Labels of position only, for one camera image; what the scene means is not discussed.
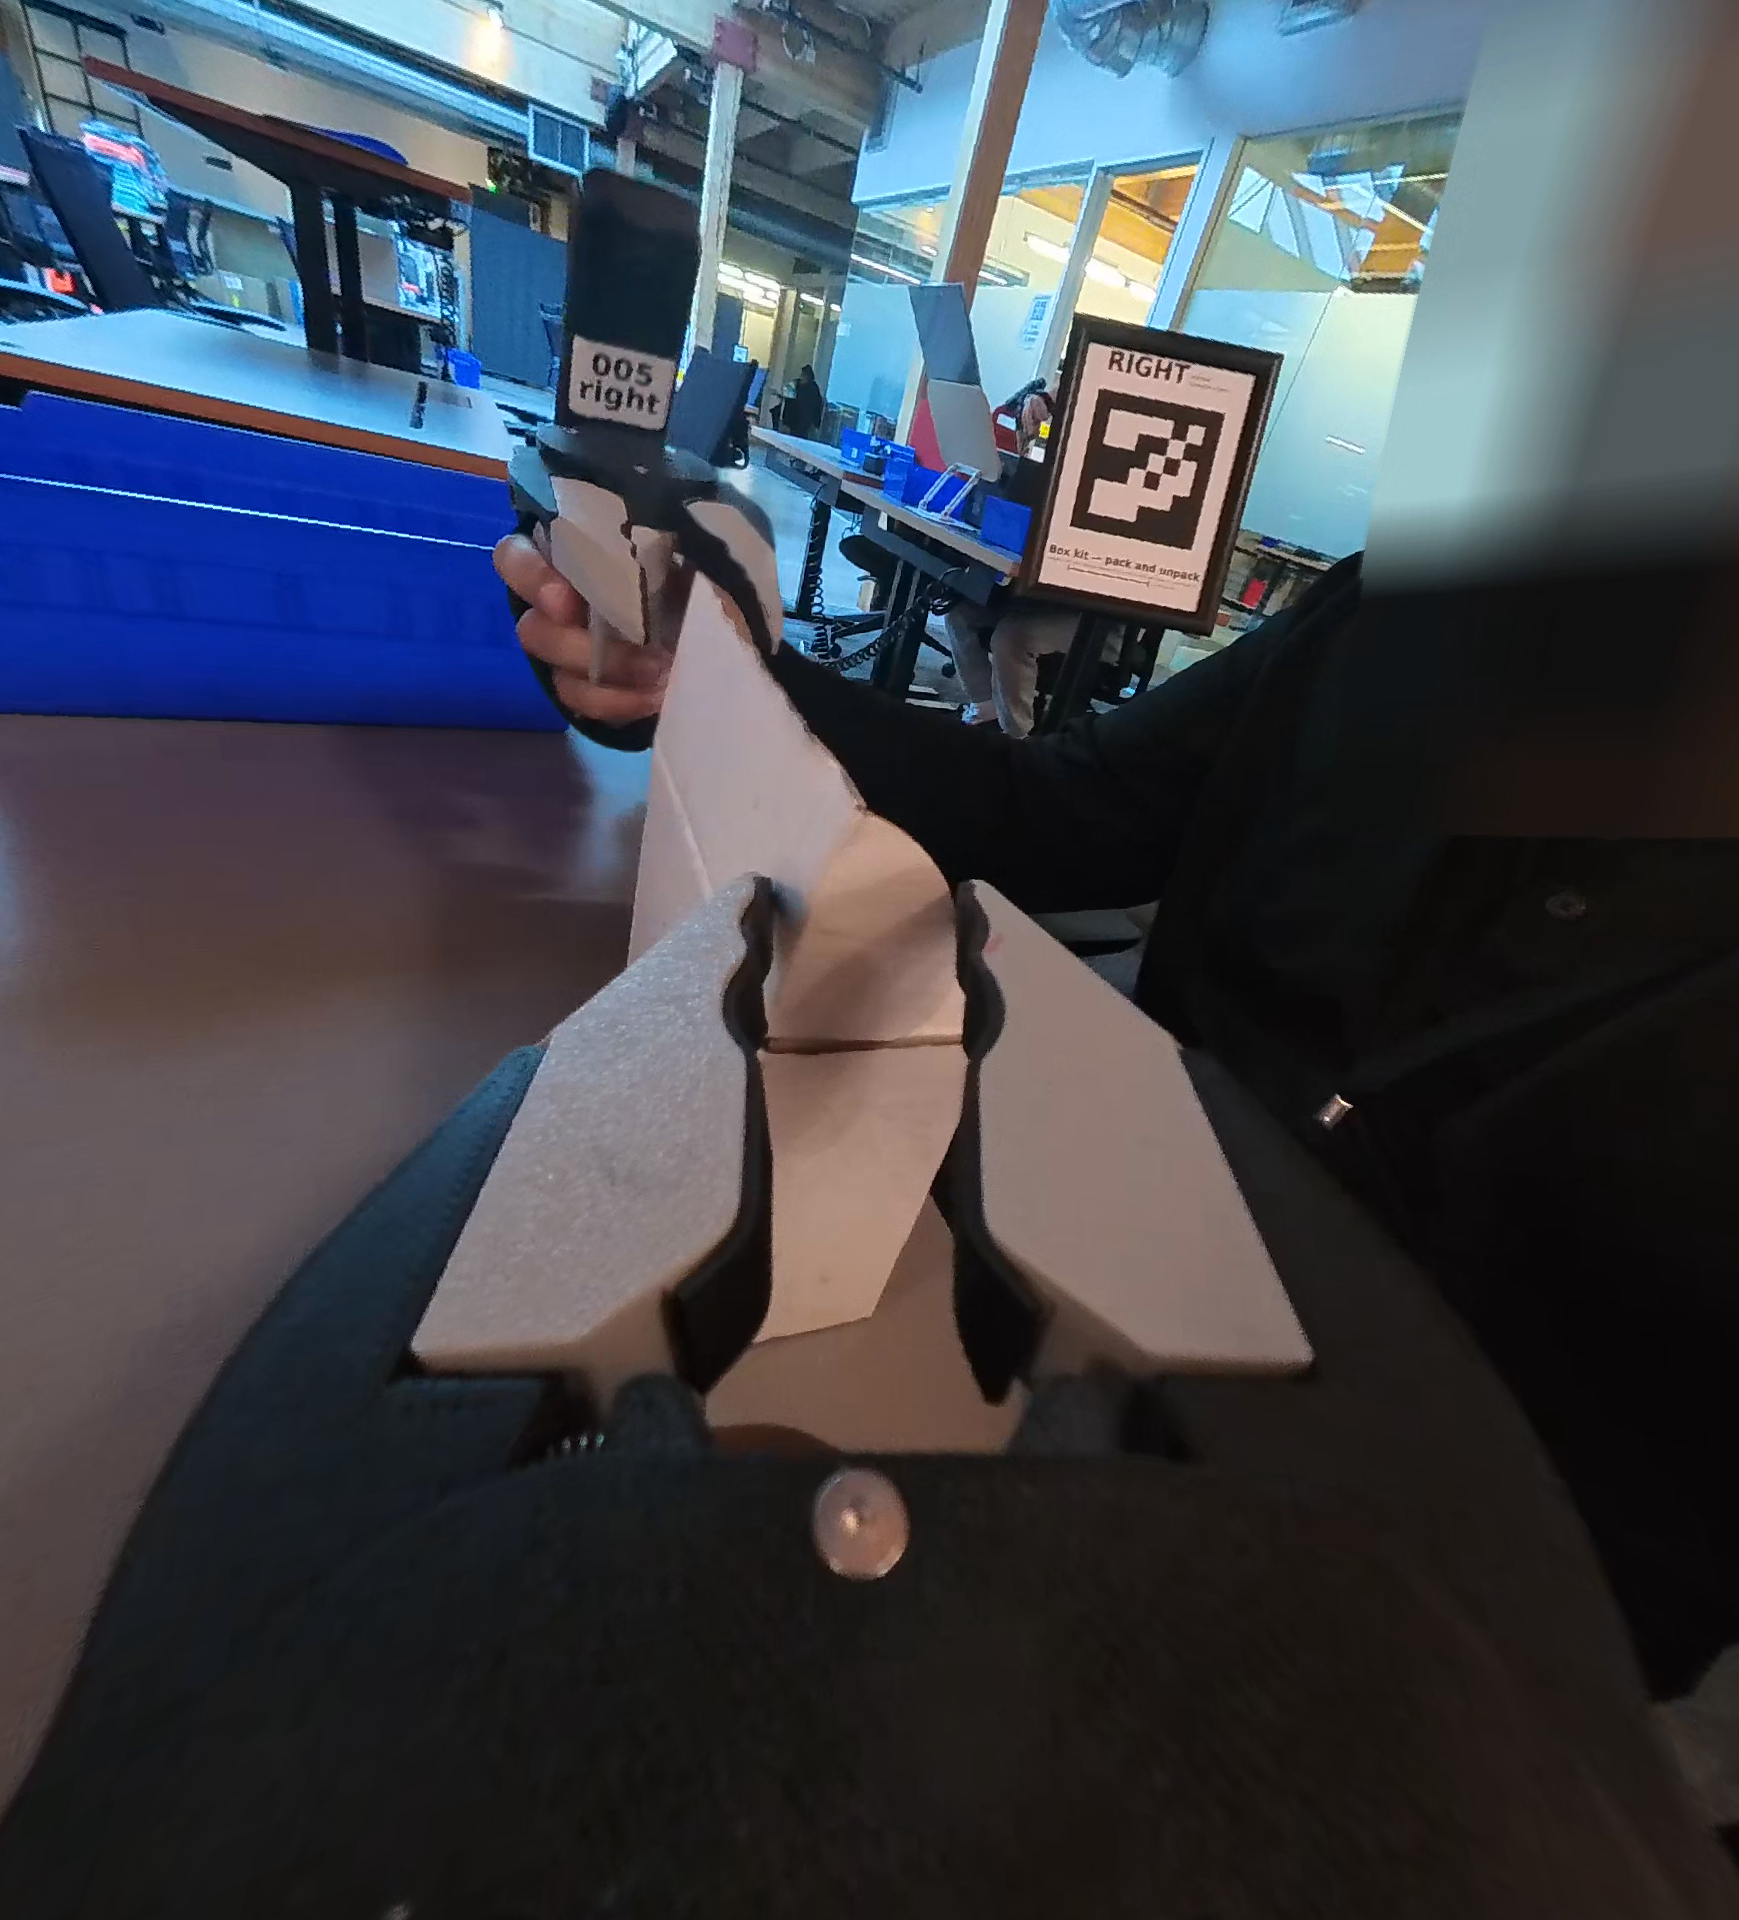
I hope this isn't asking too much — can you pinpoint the person's right forearm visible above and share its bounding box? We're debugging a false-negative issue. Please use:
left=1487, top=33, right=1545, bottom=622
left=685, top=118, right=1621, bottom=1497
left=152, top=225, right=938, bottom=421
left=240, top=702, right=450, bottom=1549
left=771, top=557, right=1368, bottom=918

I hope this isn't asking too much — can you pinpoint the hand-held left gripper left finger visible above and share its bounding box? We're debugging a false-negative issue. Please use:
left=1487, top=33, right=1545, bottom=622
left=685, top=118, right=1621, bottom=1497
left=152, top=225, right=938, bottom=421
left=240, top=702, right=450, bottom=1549
left=408, top=879, right=780, bottom=1393

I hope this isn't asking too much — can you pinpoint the silver ventilation duct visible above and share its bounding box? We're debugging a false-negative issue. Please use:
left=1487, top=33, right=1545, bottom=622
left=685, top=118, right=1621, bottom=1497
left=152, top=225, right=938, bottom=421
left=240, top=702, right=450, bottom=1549
left=1052, top=0, right=1211, bottom=80

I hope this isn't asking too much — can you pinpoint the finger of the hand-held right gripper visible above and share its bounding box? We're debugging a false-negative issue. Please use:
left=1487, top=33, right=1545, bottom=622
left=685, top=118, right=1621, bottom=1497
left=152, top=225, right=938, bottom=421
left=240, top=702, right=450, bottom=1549
left=688, top=501, right=787, bottom=657
left=545, top=476, right=685, bottom=687

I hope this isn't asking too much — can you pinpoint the long office desk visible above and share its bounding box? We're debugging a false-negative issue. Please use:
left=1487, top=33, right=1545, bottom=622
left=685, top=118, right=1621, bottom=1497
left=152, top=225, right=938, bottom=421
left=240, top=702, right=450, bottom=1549
left=748, top=424, right=1052, bottom=709

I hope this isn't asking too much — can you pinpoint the blue plastic bin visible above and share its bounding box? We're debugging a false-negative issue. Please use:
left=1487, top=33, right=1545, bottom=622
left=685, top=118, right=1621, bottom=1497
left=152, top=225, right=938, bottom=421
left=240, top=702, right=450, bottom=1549
left=0, top=377, right=573, bottom=737

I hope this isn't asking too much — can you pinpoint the wooden office desk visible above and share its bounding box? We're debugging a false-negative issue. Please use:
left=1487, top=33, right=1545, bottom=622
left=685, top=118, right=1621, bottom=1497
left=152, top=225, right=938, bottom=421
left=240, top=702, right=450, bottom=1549
left=0, top=306, right=516, bottom=484
left=81, top=57, right=474, bottom=362

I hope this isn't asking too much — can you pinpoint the group of black office chairs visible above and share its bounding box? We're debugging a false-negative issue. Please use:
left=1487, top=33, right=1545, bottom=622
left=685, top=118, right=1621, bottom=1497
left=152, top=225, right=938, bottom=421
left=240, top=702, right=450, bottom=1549
left=0, top=104, right=766, bottom=484

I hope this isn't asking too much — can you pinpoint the white mailer box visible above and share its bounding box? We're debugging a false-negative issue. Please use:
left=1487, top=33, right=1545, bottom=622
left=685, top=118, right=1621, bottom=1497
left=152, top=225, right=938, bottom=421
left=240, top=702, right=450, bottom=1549
left=628, top=574, right=1032, bottom=1452

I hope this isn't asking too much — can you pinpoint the person's right hand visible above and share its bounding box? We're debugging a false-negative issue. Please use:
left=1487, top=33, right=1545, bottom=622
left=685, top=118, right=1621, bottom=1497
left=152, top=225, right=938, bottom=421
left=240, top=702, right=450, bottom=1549
left=494, top=531, right=670, bottom=727

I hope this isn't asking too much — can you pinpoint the framed black marker sign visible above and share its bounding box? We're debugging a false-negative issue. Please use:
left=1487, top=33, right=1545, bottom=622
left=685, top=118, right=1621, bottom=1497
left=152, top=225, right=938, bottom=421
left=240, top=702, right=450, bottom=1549
left=1016, top=312, right=1285, bottom=638

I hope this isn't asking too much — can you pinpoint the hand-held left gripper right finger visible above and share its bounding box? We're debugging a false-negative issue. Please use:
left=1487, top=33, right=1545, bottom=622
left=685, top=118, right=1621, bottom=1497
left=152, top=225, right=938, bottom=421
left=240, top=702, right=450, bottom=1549
left=934, top=879, right=1318, bottom=1409

